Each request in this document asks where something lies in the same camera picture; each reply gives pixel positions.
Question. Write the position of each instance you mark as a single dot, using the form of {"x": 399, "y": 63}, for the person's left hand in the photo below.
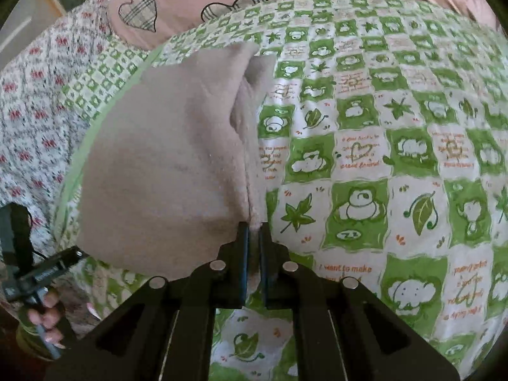
{"x": 49, "y": 318}

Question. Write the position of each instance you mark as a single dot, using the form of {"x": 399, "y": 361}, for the green white checkered blanket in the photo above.
{"x": 383, "y": 142}

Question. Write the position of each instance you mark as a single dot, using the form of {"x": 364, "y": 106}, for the white red floral bedsheet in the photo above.
{"x": 49, "y": 92}

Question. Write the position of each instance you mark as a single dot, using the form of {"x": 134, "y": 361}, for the beige fleece garment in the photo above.
{"x": 175, "y": 165}

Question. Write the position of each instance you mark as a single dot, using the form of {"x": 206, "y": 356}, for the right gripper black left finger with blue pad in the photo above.
{"x": 164, "y": 331}

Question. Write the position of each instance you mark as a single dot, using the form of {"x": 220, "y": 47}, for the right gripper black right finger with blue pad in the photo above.
{"x": 342, "y": 331}

